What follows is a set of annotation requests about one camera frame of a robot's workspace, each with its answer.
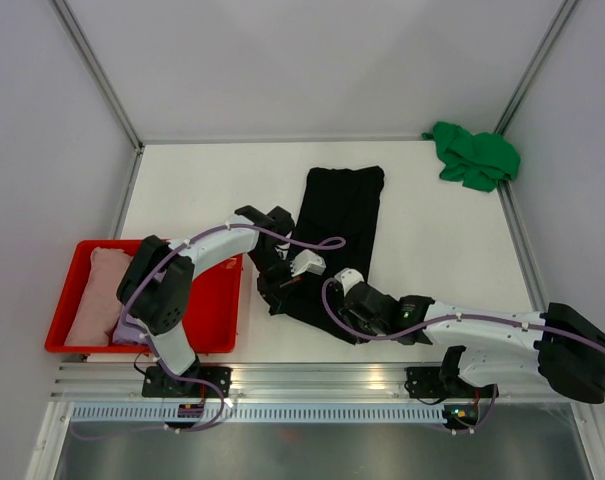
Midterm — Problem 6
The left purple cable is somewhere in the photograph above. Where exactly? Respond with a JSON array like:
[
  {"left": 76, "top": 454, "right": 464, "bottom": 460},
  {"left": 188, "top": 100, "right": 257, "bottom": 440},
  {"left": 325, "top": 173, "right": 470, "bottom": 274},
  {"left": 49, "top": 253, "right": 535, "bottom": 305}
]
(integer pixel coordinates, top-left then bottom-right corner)
[{"left": 71, "top": 224, "right": 347, "bottom": 441}]

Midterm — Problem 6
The aluminium front rail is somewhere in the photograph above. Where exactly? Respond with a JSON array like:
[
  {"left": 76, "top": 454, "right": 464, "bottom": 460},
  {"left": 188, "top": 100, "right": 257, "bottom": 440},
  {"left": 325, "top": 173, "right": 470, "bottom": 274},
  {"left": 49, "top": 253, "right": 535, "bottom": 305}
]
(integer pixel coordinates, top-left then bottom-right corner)
[{"left": 49, "top": 362, "right": 596, "bottom": 404}]

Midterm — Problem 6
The red plastic bin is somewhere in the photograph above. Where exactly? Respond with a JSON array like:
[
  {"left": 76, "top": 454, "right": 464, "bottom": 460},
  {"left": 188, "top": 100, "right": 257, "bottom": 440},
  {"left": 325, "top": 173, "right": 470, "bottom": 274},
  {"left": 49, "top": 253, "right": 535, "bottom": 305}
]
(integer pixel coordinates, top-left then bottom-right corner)
[{"left": 44, "top": 239, "right": 242, "bottom": 355}]

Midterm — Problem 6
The green crumpled t shirt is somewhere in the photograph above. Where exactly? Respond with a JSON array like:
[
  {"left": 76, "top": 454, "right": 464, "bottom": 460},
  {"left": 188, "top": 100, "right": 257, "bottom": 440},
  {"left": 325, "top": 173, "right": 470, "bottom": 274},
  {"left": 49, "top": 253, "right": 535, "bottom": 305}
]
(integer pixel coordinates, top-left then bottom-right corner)
[{"left": 421, "top": 121, "right": 521, "bottom": 193}]

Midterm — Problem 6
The right aluminium corner post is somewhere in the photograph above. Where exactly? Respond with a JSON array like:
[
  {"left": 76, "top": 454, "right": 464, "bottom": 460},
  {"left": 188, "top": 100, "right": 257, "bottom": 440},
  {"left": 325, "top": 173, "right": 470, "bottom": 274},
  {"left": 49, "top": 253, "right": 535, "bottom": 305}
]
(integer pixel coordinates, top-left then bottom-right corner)
[{"left": 494, "top": 0, "right": 581, "bottom": 136}]

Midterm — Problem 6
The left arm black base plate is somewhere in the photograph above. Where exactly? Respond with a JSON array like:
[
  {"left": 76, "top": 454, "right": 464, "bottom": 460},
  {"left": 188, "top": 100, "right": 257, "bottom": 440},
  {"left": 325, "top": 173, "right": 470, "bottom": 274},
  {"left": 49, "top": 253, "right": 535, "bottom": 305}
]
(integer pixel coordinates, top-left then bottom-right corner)
[{"left": 141, "top": 366, "right": 232, "bottom": 399}]

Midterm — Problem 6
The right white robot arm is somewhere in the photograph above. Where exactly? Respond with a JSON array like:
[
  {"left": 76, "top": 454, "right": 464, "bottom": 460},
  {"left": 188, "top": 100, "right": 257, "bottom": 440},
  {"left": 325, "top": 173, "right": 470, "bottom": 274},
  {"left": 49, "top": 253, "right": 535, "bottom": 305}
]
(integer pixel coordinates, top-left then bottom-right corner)
[{"left": 327, "top": 278, "right": 605, "bottom": 404}]

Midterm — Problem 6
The aluminium corner post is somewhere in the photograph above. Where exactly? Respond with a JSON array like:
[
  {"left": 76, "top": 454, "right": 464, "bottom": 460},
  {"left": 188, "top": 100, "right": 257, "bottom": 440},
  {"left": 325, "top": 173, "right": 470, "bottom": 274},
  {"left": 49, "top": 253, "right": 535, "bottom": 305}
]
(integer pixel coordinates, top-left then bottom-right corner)
[
  {"left": 49, "top": 0, "right": 143, "bottom": 154},
  {"left": 494, "top": 0, "right": 581, "bottom": 136}
]

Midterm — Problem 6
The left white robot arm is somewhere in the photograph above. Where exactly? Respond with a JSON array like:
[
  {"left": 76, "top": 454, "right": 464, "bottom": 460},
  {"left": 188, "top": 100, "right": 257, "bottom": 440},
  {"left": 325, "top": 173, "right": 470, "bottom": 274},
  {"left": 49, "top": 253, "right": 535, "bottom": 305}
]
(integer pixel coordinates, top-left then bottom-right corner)
[{"left": 116, "top": 205, "right": 295, "bottom": 396}]

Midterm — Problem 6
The lavender rolled t shirt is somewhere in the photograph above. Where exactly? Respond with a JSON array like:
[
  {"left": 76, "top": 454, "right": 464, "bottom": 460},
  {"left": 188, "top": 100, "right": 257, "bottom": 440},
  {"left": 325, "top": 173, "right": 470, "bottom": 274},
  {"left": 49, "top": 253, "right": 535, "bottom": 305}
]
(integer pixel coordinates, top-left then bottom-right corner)
[{"left": 112, "top": 321, "right": 147, "bottom": 346}]

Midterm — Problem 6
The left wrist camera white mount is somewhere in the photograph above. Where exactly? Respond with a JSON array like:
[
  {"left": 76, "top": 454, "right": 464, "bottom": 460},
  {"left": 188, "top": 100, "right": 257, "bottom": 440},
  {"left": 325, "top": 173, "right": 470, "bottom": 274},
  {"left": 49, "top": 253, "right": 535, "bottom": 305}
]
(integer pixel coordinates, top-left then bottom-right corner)
[{"left": 290, "top": 249, "right": 326, "bottom": 277}]

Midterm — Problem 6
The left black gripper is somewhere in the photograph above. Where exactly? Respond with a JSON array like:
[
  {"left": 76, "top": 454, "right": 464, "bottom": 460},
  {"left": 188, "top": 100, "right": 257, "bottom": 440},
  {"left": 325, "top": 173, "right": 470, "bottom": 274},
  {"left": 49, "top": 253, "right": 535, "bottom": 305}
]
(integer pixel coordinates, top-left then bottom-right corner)
[{"left": 246, "top": 247, "right": 302, "bottom": 315}]

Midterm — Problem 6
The pink rolled t shirt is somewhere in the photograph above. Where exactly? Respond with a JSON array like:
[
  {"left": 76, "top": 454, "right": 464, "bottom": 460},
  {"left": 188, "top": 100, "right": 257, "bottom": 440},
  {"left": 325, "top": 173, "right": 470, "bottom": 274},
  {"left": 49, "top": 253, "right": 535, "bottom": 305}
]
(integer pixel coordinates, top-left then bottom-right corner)
[{"left": 65, "top": 248, "right": 131, "bottom": 347}]

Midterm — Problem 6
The left aluminium corner post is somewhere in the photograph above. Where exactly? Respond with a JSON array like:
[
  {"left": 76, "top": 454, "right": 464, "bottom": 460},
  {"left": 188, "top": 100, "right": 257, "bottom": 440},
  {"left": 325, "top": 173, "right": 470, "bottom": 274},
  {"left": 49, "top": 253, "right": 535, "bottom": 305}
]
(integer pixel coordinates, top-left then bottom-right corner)
[{"left": 49, "top": 0, "right": 143, "bottom": 154}]

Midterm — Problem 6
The black t shirt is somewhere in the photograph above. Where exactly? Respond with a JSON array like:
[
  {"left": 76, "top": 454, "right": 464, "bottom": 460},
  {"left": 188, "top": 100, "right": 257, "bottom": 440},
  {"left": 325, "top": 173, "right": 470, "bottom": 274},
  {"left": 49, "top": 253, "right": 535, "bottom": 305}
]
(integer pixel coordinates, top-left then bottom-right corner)
[{"left": 257, "top": 166, "right": 385, "bottom": 345}]

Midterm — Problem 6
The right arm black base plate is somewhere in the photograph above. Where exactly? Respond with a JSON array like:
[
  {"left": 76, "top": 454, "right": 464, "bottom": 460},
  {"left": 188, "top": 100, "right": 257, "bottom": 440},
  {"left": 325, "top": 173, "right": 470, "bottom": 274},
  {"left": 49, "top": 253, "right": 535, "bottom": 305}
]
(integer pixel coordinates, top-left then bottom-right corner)
[{"left": 404, "top": 365, "right": 499, "bottom": 405}]

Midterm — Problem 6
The slotted grey cable duct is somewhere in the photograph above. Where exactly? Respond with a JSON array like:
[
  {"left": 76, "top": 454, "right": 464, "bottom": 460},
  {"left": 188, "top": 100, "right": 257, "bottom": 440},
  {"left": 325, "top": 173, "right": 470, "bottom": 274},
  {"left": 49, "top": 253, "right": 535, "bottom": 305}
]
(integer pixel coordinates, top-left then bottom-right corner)
[{"left": 71, "top": 402, "right": 446, "bottom": 424}]

